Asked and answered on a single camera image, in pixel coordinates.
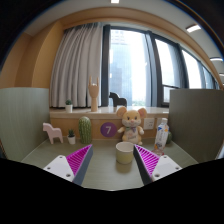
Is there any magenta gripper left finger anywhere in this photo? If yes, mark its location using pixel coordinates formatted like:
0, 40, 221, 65
44, 145, 93, 186

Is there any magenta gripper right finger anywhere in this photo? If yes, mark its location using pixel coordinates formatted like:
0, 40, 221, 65
133, 145, 181, 185

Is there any clear plastic water bottle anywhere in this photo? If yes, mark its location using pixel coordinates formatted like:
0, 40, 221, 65
153, 118, 169, 156

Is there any small potted plant on table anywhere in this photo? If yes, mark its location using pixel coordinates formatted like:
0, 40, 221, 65
67, 129, 76, 145

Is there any pale yellow paper cup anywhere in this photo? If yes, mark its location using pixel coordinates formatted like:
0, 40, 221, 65
116, 142, 134, 164

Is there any round green cactus ornament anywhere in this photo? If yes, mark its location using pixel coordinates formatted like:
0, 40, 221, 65
166, 131, 173, 144

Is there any pink wooden horse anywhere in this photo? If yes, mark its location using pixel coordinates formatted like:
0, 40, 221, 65
43, 123, 63, 144

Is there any plush mouse toy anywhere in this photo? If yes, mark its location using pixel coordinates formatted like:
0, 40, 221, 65
116, 106, 147, 145

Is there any tall green cactus ornament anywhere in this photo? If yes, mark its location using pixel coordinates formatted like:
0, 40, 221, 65
78, 116, 92, 144

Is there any small potted plant on sill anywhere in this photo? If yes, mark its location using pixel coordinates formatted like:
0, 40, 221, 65
65, 99, 73, 113

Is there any black horse figurine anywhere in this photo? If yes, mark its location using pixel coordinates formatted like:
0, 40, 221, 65
109, 92, 127, 107

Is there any wooden hand sculpture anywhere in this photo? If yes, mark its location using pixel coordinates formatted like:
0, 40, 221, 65
88, 78, 99, 112

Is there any beige curtain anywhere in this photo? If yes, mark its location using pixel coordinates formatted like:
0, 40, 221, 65
50, 23, 103, 107

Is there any white wall socket left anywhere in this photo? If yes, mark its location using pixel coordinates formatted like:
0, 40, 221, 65
143, 118, 155, 130

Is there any white wall socket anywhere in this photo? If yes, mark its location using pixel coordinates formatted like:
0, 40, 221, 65
143, 118, 155, 130
156, 118, 162, 127

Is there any white wall socket right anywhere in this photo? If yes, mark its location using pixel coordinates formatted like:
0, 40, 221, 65
156, 118, 162, 127

